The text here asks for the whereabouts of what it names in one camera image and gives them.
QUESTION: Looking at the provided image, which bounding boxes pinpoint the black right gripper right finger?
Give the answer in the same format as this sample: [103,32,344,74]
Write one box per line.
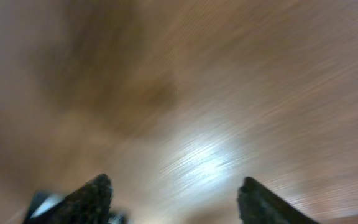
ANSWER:
[237,177,318,224]

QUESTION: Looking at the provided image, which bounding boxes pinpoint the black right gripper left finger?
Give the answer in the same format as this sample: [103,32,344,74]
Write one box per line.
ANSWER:
[23,174,113,224]

